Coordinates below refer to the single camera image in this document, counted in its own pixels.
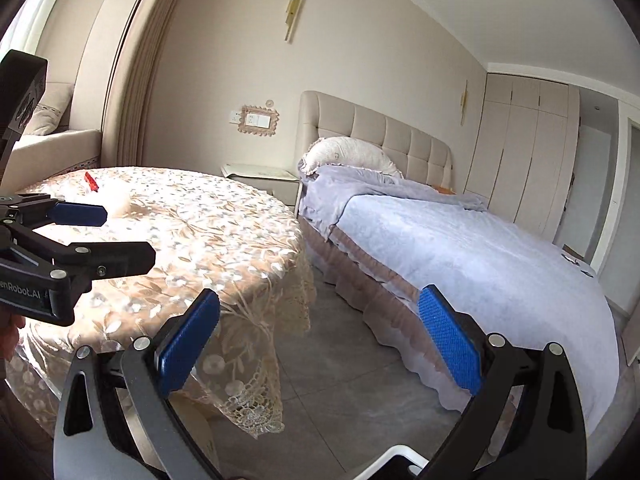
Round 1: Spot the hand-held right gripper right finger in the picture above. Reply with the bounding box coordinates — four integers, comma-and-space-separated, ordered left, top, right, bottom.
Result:
417, 284, 588, 480

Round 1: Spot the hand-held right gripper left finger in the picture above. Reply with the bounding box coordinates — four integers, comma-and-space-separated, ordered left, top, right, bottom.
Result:
54, 287, 222, 480

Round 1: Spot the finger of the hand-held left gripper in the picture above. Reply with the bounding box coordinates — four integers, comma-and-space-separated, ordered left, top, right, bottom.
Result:
15, 192, 109, 233
0, 224, 157, 282

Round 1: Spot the clear plastic bag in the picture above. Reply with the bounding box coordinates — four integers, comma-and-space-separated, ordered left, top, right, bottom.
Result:
97, 182, 132, 219

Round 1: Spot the white trash bin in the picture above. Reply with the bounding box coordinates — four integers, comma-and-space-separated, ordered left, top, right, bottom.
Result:
357, 444, 431, 480

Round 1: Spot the person's left hand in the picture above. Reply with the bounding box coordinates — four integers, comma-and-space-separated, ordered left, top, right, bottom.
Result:
0, 312, 26, 361

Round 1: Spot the white window seat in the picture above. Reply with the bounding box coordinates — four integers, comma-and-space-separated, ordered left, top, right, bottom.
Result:
15, 127, 104, 182

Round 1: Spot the bed with lilac cover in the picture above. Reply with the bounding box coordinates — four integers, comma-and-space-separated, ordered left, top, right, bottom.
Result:
297, 165, 622, 437

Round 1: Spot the round table with embroidered cloth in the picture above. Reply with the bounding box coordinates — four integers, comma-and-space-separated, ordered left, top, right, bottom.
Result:
5, 166, 317, 439

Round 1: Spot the beige cushion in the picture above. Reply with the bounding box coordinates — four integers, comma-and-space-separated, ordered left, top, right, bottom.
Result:
22, 82, 75, 136

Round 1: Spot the white nightstand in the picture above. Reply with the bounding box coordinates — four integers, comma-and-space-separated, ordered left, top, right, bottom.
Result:
221, 162, 304, 211

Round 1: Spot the beige wardrobe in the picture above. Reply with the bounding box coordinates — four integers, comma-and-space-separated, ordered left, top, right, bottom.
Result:
465, 72, 581, 237

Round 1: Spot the white ruffled pillow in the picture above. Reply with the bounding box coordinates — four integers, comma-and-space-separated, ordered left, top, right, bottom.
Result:
299, 136, 404, 181

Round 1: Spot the beige padded headboard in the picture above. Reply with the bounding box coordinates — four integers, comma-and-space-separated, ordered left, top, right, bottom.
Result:
294, 91, 455, 194

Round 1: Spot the framed wall switch panel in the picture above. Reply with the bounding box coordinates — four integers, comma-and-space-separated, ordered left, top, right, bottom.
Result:
241, 105, 280, 137

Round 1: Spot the long gold wall lamp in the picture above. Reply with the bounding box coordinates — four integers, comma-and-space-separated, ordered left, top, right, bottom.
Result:
284, 0, 305, 44

